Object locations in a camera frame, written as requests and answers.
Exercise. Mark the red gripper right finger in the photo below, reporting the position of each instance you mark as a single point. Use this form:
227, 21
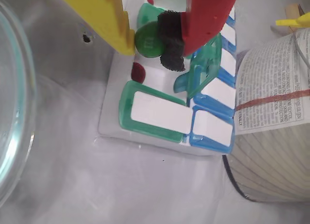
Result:
208, 16

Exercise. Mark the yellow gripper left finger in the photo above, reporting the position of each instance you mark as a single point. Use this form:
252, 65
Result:
101, 13

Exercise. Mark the green round pill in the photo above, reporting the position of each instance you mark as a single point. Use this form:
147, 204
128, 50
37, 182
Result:
147, 43

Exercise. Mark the weekly pill organizer box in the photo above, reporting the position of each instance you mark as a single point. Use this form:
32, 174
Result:
159, 112

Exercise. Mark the yellow plastic piece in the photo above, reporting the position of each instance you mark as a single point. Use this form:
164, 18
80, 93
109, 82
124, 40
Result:
290, 22

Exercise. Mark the clear container printed label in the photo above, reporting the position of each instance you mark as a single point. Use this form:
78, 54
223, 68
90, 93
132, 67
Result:
266, 161

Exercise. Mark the white tablecloth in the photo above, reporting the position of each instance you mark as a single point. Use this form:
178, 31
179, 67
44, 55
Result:
97, 185

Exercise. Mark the glass bowl for green pills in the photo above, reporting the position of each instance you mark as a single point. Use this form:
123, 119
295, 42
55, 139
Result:
7, 161

